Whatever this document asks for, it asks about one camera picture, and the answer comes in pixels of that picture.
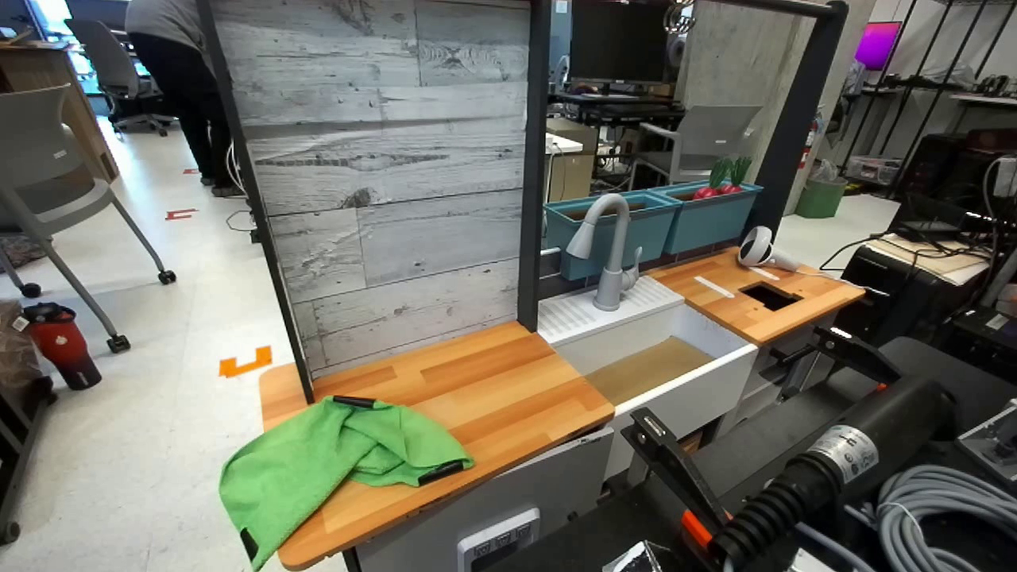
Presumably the green cloth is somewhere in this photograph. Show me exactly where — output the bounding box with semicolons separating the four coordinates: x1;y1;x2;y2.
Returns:
215;394;477;572

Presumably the grey faucet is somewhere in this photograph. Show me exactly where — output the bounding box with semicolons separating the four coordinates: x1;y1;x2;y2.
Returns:
563;189;645;316

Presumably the teal planter box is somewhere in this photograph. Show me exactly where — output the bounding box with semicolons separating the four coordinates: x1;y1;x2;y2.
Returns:
651;181;765;262
540;189;679;285

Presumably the grey wood backsplash panel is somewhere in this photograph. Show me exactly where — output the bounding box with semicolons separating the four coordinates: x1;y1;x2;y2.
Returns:
210;0;533;374

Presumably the white cabinet front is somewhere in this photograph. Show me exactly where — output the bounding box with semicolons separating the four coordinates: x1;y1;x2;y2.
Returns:
353;426;621;572

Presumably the long white flat strip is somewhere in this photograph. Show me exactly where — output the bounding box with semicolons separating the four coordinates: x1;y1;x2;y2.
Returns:
694;274;742;301

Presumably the white sink basin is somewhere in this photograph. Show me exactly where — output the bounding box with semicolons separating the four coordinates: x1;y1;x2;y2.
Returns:
533;274;762;482

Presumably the white chair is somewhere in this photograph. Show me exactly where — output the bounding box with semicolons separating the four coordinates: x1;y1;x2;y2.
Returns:
637;102;770;189

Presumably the black orange bar clamp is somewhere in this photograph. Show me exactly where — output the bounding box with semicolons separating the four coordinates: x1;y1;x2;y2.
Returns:
621;406;745;572

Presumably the black monitor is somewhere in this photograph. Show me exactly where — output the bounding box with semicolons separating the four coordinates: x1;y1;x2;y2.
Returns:
568;0;679;88

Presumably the orange floor tape marker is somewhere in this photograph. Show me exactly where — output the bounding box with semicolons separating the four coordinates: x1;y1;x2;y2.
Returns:
215;342;275;381

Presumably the wooden counter slab with cutout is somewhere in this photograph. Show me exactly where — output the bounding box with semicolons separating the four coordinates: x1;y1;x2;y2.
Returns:
645;249;867;349

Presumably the green bucket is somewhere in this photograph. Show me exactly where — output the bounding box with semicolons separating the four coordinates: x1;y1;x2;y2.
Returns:
790;173;851;223

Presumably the person in dark trousers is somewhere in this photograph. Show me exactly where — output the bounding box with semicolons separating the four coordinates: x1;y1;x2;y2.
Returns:
122;0;245;199

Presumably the black cylinder tool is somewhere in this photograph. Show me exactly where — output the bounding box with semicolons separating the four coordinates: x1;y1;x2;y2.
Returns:
717;374;962;572

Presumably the purple screen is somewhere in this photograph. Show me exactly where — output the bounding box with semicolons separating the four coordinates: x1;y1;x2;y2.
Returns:
851;18;905;73

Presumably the red black canister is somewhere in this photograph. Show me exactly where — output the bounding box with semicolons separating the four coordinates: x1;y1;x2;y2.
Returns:
19;300;107;394

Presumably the dark office chair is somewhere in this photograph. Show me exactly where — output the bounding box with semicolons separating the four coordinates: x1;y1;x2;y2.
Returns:
65;12;174;141

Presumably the grey office chair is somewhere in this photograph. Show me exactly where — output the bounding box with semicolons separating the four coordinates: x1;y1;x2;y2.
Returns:
0;78;182;360

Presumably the black frame post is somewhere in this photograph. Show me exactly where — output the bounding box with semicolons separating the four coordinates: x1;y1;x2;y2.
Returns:
745;0;851;236
196;0;317;402
515;0;557;334

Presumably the grey cable coil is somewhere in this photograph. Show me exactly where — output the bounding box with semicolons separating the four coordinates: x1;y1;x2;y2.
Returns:
872;462;1017;572

